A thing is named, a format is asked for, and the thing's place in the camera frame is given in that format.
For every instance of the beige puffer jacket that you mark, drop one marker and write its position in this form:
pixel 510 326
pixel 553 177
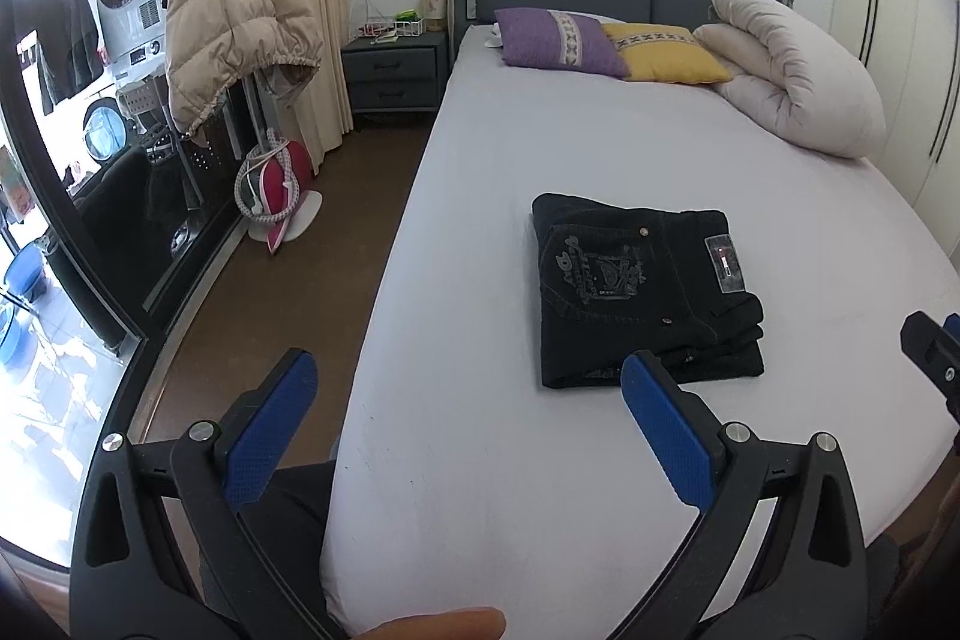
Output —
pixel 225 25

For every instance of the person's left hand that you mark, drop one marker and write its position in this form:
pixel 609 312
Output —
pixel 435 625

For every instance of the person's dark trouser leg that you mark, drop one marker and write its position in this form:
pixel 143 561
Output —
pixel 300 505

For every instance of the white printed cup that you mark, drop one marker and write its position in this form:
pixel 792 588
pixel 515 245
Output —
pixel 433 3

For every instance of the white washing machine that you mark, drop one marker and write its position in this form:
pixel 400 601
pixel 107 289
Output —
pixel 101 126

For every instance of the blue basin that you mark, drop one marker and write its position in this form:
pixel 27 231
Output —
pixel 22 272

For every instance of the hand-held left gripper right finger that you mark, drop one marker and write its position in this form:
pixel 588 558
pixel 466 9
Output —
pixel 667 430

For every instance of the yellow pillow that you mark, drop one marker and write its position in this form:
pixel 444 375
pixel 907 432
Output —
pixel 667 55

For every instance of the white stand base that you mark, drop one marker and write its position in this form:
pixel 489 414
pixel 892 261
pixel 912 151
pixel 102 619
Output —
pixel 304 212

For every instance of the purple pillow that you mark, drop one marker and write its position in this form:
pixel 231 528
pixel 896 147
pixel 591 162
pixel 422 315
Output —
pixel 540 40

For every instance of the grey nightstand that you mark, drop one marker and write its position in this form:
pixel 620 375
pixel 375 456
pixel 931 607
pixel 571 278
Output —
pixel 390 78

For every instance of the bed with white sheet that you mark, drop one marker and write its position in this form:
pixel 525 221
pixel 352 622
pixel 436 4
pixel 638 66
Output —
pixel 525 497

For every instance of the black pants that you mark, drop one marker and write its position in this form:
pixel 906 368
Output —
pixel 592 332

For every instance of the hanging dark garment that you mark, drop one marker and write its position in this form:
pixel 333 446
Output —
pixel 67 40

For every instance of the white folded duvet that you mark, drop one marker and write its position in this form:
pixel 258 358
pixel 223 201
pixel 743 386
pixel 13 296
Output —
pixel 795 78

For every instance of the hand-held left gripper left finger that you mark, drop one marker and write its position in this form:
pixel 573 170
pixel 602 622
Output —
pixel 266 430

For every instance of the black framed glass door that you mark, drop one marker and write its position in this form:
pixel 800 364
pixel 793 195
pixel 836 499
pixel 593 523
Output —
pixel 45 160

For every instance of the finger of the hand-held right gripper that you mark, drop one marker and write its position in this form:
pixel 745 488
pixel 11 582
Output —
pixel 934 355

